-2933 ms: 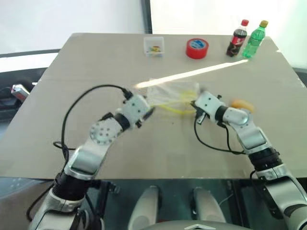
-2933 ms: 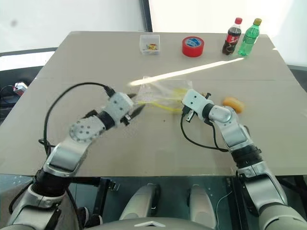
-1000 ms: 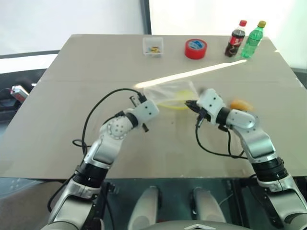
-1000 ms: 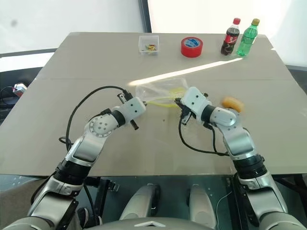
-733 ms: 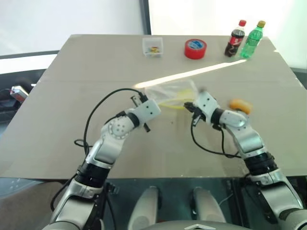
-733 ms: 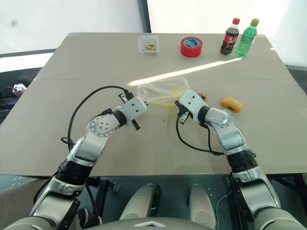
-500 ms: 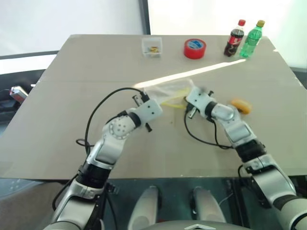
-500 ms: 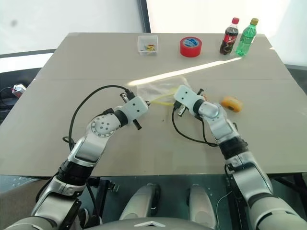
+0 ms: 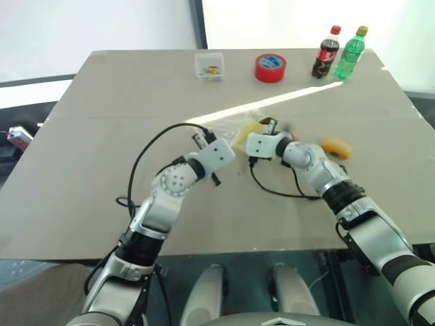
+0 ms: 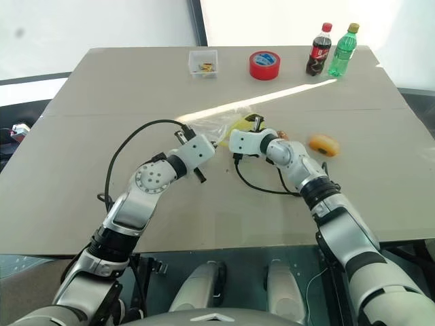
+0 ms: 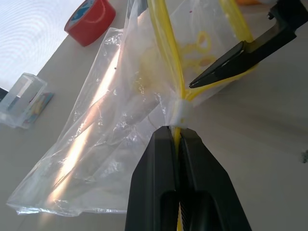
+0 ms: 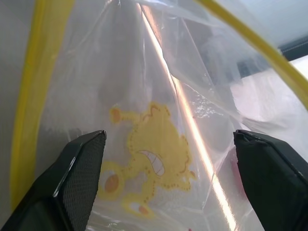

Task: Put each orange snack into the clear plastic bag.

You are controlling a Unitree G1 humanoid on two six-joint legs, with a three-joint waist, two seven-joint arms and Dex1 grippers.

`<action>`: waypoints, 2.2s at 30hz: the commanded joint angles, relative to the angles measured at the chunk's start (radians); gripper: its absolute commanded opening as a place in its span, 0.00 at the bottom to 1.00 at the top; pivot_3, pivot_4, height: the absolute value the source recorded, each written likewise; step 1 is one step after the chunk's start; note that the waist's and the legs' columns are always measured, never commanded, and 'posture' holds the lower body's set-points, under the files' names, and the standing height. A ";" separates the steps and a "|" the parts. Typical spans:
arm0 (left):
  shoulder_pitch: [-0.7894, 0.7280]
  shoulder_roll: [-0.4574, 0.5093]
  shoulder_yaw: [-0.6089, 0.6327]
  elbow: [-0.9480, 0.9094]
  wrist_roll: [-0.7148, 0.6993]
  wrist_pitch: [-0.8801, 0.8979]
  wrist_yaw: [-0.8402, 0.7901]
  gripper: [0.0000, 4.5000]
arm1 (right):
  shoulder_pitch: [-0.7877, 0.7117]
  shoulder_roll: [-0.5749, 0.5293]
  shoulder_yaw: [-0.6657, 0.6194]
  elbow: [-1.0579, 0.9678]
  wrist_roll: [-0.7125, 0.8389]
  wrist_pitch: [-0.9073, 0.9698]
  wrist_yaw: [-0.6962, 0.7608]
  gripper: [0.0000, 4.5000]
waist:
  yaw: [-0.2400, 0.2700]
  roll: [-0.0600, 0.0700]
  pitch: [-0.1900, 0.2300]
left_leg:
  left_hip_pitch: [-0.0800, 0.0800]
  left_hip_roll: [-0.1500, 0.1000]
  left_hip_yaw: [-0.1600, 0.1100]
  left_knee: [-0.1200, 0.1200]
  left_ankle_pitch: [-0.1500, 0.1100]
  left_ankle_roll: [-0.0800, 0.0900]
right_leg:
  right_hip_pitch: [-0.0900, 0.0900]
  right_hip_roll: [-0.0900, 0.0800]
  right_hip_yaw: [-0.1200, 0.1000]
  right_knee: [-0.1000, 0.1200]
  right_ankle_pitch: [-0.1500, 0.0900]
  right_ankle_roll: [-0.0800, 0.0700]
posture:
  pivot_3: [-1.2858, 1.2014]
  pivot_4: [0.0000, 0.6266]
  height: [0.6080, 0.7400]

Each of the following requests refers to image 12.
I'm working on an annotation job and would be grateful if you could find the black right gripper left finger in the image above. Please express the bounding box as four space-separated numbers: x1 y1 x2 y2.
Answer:
0 130 107 231

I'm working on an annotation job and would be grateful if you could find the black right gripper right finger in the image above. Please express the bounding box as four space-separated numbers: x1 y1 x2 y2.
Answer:
233 129 308 231

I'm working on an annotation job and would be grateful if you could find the clear yellow-trimmed plastic bag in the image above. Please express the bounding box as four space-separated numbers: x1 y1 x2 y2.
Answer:
9 0 308 231

